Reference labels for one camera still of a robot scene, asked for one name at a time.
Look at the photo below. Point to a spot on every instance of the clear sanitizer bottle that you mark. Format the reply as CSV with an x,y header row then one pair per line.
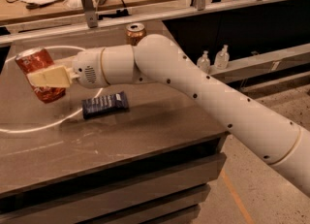
x,y
204,62
222,58

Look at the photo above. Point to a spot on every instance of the gold sparkling water can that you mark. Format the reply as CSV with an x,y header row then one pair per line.
x,y
134,33

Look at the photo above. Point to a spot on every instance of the blue snack bar wrapper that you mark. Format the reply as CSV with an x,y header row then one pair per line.
x,y
104,104

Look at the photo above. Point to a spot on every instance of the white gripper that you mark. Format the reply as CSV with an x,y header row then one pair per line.
x,y
87,67

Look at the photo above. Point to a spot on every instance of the clear sanitizer bottle right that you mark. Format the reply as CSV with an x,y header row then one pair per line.
x,y
222,58

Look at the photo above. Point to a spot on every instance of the long aluminium rail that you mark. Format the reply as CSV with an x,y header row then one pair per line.
x,y
38,29

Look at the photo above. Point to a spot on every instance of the clear sanitizer bottle left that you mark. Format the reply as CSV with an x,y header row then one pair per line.
x,y
204,62

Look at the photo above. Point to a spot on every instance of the grey cabinet drawer top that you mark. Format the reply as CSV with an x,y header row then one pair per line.
x,y
121,194

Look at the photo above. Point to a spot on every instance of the grey cabinet drawer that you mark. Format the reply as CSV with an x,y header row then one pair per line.
x,y
155,208
121,194
183,216

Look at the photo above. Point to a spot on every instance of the red coke can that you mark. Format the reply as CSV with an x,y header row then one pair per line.
x,y
35,59

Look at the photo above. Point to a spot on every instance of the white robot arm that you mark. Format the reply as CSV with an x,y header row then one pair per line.
x,y
282,144

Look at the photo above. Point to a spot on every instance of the metal bracket post left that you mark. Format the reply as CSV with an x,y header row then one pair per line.
x,y
90,14

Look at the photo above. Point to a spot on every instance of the grey cabinet drawer bottom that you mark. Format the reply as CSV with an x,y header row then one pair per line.
x,y
183,216

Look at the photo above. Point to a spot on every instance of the grey cabinet drawer middle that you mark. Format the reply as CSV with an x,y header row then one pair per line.
x,y
155,208

